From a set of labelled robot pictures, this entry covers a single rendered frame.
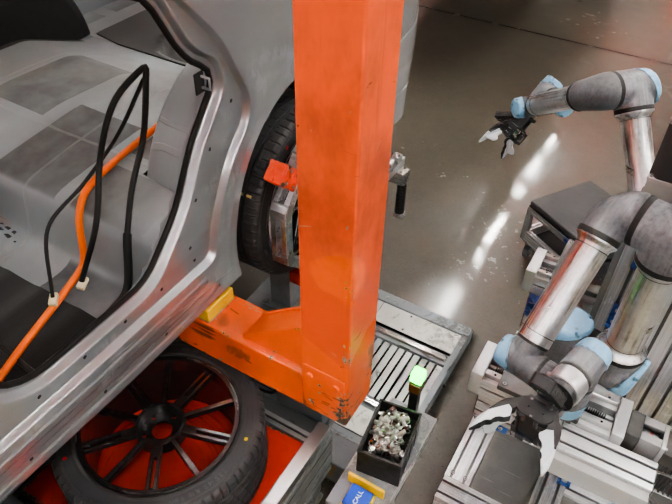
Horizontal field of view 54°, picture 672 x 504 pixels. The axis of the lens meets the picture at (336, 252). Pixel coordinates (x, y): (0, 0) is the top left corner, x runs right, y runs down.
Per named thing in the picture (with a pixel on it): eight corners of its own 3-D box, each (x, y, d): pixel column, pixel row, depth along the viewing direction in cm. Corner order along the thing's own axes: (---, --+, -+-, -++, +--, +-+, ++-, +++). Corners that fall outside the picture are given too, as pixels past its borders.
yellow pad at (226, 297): (203, 282, 226) (201, 272, 222) (235, 297, 220) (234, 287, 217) (176, 307, 217) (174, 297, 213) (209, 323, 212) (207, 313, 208)
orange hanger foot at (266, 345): (206, 309, 238) (194, 237, 215) (329, 369, 219) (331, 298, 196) (176, 339, 227) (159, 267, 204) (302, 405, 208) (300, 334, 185)
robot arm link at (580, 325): (550, 327, 182) (562, 292, 173) (594, 354, 175) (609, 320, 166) (526, 350, 175) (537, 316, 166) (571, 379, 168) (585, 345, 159)
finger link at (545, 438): (555, 492, 115) (549, 448, 123) (559, 472, 112) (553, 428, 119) (536, 490, 116) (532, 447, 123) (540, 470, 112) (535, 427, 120)
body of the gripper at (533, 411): (541, 457, 123) (573, 419, 130) (546, 428, 118) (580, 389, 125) (506, 435, 128) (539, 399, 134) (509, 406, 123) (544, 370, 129)
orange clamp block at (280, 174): (282, 165, 212) (270, 157, 203) (303, 172, 209) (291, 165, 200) (274, 185, 212) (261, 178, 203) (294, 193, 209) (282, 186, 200)
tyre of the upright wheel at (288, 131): (291, 224, 287) (314, 74, 257) (338, 243, 279) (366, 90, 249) (192, 278, 234) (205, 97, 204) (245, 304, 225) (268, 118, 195)
